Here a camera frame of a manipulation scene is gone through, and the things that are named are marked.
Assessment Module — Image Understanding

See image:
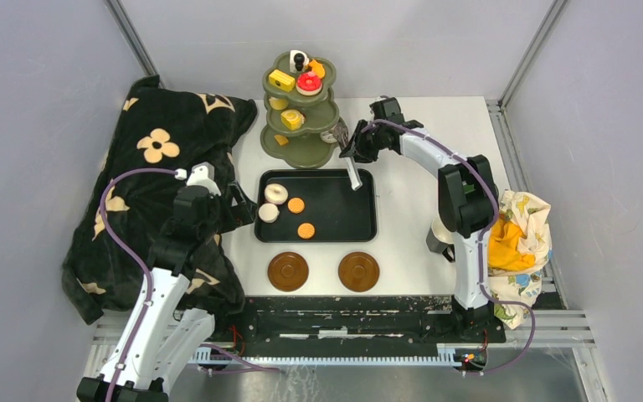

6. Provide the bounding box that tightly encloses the round tan biscuit lower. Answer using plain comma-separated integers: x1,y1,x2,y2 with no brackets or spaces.
297,223,316,240

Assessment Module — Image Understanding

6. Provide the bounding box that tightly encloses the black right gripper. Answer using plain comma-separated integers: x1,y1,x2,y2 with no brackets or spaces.
341,118,386,163

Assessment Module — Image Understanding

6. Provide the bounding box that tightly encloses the white round cake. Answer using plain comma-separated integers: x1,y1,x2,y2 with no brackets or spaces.
258,203,280,224

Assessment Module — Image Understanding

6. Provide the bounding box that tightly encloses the black rectangular tray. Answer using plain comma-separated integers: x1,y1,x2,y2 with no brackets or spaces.
255,169,378,243

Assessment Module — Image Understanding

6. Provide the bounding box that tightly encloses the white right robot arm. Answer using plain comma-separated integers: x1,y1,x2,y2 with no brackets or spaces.
337,96,498,342

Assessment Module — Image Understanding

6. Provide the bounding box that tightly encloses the grey mug white inside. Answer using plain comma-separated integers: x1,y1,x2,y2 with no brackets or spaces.
425,216,455,263

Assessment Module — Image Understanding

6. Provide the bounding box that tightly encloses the orange fish-shaped pastry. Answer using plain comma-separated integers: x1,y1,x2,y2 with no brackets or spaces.
307,59,326,80

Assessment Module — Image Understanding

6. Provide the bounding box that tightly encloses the green three-tier serving stand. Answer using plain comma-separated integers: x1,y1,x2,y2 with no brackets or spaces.
260,50,342,168

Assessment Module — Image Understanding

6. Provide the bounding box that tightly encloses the yellow layered cake slice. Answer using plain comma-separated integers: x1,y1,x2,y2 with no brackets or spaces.
268,69,296,92

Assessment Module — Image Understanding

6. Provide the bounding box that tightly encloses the rectangular tan cracker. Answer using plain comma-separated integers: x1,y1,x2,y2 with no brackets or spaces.
274,134,290,147

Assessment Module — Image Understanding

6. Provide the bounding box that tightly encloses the yellow cream cupcake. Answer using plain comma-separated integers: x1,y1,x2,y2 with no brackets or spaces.
268,96,289,111

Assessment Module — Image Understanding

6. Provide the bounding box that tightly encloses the red glazed donut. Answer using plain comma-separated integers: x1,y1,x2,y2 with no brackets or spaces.
296,71,323,96

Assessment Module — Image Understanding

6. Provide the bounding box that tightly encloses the black floral plush blanket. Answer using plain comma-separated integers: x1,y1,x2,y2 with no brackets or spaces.
62,75,258,324

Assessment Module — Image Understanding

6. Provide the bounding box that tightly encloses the white cake block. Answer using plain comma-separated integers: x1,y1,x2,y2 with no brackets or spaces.
289,50,310,74

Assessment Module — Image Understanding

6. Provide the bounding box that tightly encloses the steel tongs white handle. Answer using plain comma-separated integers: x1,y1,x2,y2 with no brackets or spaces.
330,119,363,191

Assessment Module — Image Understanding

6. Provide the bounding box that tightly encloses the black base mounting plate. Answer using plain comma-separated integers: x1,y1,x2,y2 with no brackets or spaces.
213,295,507,345

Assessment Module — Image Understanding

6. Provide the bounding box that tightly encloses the round tan biscuit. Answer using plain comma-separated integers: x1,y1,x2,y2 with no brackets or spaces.
297,223,316,240
287,197,306,214

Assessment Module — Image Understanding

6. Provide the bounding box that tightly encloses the brown wooden coaster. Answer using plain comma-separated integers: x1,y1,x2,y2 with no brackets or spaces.
337,251,380,292
267,251,309,292

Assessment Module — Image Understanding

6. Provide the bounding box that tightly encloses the yellow swirl roll cake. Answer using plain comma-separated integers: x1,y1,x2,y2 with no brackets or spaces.
280,109,306,131

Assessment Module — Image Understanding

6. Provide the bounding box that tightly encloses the white glazed donut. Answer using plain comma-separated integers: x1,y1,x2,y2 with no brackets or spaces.
320,128,338,144
263,183,289,205

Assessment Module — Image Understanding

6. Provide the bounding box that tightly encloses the round tan biscuit upper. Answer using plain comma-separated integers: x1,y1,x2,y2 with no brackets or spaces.
287,197,306,214

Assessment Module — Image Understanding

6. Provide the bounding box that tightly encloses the brown wooden coaster right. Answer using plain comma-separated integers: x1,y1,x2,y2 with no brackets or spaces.
337,251,380,292

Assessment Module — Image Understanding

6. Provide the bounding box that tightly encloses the brown wooden coaster left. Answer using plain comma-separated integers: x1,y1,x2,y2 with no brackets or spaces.
267,251,309,292

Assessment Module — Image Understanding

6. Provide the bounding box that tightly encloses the patterned white yellow cloth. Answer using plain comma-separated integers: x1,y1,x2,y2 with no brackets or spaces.
488,190,553,329

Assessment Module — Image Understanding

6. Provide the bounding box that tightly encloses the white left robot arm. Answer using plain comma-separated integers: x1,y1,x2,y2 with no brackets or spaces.
76,162,256,401

